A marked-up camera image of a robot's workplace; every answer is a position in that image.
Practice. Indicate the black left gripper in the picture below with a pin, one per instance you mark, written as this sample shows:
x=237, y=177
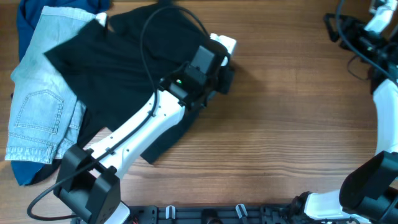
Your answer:
x=222, y=74

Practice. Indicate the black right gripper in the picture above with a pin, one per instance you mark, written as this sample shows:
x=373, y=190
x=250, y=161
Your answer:
x=353, y=26

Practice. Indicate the black shorts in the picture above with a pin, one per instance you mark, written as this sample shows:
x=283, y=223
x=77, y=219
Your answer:
x=115, y=69

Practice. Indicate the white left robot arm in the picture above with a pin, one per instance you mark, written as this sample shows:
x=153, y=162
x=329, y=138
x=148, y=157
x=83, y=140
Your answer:
x=89, y=180

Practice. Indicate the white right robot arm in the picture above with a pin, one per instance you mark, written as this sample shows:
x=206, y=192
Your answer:
x=366, y=195

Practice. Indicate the white garment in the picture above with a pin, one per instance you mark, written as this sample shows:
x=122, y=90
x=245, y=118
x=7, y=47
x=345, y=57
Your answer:
x=101, y=18

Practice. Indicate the light blue denim jeans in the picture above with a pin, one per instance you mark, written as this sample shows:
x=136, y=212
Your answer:
x=45, y=117

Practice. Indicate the dark blue garment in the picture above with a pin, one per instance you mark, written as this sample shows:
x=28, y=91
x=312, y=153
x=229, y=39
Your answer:
x=28, y=14

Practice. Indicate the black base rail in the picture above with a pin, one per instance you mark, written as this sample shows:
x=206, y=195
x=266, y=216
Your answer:
x=266, y=214

